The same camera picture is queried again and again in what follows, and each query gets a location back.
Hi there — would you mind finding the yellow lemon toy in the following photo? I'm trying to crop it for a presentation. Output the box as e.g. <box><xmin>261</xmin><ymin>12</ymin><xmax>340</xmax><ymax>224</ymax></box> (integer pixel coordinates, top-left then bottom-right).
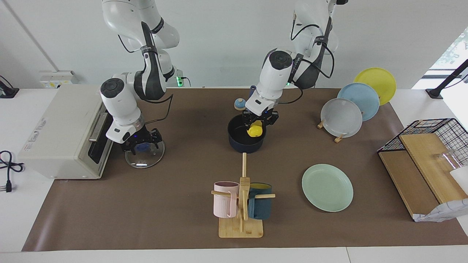
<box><xmin>247</xmin><ymin>121</ymin><xmax>264</xmax><ymax>138</ymax></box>

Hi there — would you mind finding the glass lid with blue knob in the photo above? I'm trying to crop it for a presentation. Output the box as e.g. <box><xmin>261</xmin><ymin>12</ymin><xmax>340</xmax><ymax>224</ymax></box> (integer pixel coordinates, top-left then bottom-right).
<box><xmin>125</xmin><ymin>134</ymin><xmax>166</xmax><ymax>169</ymax></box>

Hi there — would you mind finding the dark blue pot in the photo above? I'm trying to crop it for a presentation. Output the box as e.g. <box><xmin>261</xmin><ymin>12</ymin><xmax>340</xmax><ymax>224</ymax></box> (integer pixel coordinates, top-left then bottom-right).
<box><xmin>227</xmin><ymin>85</ymin><xmax>267</xmax><ymax>153</ymax></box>

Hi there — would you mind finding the wooden plate rack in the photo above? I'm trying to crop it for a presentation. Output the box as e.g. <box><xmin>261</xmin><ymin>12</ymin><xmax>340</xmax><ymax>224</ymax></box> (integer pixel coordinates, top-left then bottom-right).
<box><xmin>317</xmin><ymin>119</ymin><xmax>345</xmax><ymax>143</ymax></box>

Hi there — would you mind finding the grey plate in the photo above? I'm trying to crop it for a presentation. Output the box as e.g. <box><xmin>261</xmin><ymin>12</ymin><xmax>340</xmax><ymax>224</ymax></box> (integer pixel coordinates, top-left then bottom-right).
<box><xmin>321</xmin><ymin>98</ymin><xmax>363</xmax><ymax>138</ymax></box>

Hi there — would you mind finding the green plate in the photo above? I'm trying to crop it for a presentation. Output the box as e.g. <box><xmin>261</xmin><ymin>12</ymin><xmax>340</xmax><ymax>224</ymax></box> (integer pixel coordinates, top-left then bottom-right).
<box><xmin>302</xmin><ymin>164</ymin><xmax>354</xmax><ymax>213</ymax></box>

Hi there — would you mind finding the light blue plate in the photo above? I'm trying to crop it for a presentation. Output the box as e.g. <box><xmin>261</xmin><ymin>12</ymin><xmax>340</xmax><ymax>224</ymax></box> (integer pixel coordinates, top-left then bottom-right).
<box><xmin>337</xmin><ymin>83</ymin><xmax>380</xmax><ymax>122</ymax></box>

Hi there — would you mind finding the yellow plate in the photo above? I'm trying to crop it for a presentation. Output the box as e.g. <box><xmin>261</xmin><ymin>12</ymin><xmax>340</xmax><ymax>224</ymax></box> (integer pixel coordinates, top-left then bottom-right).
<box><xmin>354</xmin><ymin>67</ymin><xmax>397</xmax><ymax>106</ymax></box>

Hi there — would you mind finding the green lit base box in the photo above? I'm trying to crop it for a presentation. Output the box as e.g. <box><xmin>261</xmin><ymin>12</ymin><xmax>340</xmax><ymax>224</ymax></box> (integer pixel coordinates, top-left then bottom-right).
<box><xmin>175</xmin><ymin>71</ymin><xmax>190</xmax><ymax>88</ymax></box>

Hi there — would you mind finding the brown table mat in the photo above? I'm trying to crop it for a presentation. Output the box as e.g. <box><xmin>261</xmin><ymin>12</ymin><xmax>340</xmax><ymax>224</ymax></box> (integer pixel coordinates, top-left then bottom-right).
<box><xmin>22</xmin><ymin>88</ymin><xmax>468</xmax><ymax>252</ymax></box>

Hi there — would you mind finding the cream toaster oven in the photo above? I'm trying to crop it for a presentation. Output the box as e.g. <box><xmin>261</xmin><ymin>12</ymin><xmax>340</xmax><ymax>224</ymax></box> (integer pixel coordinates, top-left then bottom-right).
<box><xmin>18</xmin><ymin>84</ymin><xmax>114</xmax><ymax>179</ymax></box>

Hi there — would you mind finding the pink ribbed mug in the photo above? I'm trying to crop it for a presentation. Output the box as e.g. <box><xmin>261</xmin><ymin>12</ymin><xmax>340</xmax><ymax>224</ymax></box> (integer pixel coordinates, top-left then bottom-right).
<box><xmin>213</xmin><ymin>181</ymin><xmax>240</xmax><ymax>218</ymax></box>

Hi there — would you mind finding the dark teal mug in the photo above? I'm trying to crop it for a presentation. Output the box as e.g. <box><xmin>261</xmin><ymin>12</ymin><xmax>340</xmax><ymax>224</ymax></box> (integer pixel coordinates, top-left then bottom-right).
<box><xmin>248</xmin><ymin>183</ymin><xmax>273</xmax><ymax>220</ymax></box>

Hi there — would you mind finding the wooden mug tree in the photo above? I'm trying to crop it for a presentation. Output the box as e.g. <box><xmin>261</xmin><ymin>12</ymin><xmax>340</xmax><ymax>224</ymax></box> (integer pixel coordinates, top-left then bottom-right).
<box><xmin>211</xmin><ymin>153</ymin><xmax>276</xmax><ymax>239</ymax></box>

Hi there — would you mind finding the black table clamp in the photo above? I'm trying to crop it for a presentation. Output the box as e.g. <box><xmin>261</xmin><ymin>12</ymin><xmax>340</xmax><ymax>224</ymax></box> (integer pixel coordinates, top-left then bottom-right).
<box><xmin>0</xmin><ymin>75</ymin><xmax>19</xmax><ymax>98</ymax></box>

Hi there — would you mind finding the dark wooden board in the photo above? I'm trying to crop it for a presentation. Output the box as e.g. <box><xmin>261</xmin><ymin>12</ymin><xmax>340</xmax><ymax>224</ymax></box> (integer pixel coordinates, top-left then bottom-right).
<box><xmin>378</xmin><ymin>150</ymin><xmax>441</xmax><ymax>219</ymax></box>

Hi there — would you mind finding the light wooden board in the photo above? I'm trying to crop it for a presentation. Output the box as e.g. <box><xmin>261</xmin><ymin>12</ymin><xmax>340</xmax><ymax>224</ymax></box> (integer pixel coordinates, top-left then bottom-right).
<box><xmin>399</xmin><ymin>133</ymin><xmax>468</xmax><ymax>204</ymax></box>

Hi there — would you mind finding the clear glass cup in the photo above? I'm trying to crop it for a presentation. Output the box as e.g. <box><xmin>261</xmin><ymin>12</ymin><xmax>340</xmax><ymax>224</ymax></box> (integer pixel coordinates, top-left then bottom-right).
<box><xmin>433</xmin><ymin>149</ymin><xmax>462</xmax><ymax>170</ymax></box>

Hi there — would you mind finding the bright window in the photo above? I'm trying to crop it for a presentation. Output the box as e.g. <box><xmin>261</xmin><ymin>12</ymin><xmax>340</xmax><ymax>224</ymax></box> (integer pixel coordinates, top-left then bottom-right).
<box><xmin>428</xmin><ymin>27</ymin><xmax>468</xmax><ymax>70</ymax></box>

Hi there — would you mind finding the white patterned cloth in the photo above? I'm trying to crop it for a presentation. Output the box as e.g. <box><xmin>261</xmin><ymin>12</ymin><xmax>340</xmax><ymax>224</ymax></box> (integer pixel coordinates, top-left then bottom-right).
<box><xmin>413</xmin><ymin>198</ymin><xmax>468</xmax><ymax>222</ymax></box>

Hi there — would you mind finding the white translucent cup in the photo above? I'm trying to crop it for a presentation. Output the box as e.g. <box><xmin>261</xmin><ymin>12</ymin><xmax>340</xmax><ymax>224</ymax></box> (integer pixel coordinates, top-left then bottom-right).
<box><xmin>449</xmin><ymin>166</ymin><xmax>468</xmax><ymax>194</ymax></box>

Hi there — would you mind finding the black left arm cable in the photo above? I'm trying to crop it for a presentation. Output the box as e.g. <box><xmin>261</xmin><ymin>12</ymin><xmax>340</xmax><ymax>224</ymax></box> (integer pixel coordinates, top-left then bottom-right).
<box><xmin>291</xmin><ymin>10</ymin><xmax>335</xmax><ymax>104</ymax></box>

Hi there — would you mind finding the white wall socket box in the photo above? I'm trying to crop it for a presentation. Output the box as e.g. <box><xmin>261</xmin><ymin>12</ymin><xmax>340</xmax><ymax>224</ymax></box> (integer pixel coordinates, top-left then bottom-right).
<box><xmin>39</xmin><ymin>70</ymin><xmax>79</xmax><ymax>88</ymax></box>

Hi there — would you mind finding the black power cable with plug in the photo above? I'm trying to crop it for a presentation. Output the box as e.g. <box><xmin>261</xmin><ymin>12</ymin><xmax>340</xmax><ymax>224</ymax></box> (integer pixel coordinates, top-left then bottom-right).
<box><xmin>0</xmin><ymin>150</ymin><xmax>25</xmax><ymax>193</ymax></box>

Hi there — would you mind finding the black wire basket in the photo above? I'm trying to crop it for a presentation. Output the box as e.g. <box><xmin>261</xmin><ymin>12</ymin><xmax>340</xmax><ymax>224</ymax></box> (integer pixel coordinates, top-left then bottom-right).
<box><xmin>377</xmin><ymin>118</ymin><xmax>468</xmax><ymax>168</ymax></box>

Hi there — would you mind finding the black camera stand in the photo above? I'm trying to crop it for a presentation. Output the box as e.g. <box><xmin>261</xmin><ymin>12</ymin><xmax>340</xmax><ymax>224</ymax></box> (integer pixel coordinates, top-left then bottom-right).
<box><xmin>426</xmin><ymin>60</ymin><xmax>468</xmax><ymax>100</ymax></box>

